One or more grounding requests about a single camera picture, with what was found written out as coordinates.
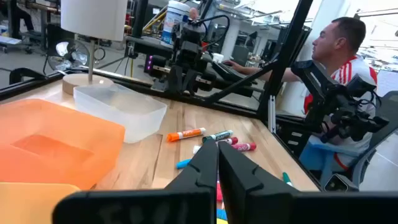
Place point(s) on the green cap white pen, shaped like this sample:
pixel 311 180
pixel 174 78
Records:
pixel 286 179

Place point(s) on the black keyboard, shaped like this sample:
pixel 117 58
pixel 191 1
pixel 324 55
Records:
pixel 230 74

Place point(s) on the orange dry-erase marker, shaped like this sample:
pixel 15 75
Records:
pixel 186 134

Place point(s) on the black floor fan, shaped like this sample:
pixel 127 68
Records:
pixel 66 54

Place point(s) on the green dry-erase marker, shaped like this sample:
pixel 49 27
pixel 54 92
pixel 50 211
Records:
pixel 219 135

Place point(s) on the yellow translucent plastic bin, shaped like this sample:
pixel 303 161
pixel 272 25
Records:
pixel 25 205

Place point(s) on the clear translucent plastic bin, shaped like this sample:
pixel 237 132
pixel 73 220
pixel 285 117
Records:
pixel 124 115

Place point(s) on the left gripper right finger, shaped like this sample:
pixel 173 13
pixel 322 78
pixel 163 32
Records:
pixel 239 186

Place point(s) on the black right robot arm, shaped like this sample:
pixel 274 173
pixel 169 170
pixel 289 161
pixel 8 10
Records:
pixel 158 62

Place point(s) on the white wipes canister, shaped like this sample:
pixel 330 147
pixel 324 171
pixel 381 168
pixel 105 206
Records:
pixel 172 25

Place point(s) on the black aluminium table frame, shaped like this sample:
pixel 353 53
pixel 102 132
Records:
pixel 287 46

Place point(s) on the pink dry-erase marker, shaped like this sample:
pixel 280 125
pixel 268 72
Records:
pixel 245 147

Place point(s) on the orange translucent plastic bin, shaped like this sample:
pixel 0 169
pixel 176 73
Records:
pixel 62 124

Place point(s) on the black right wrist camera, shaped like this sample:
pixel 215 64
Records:
pixel 191 34

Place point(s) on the pink highlighter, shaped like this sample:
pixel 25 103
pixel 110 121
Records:
pixel 219 193

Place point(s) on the small grey camera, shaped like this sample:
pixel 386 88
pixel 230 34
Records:
pixel 339 183

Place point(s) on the white shade table lamp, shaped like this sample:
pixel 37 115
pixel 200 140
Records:
pixel 93 18

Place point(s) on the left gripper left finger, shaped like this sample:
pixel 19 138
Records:
pixel 199 174

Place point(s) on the blue highlighter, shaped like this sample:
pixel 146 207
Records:
pixel 183 164

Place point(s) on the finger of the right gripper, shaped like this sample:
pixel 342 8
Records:
pixel 191 82
pixel 175 81

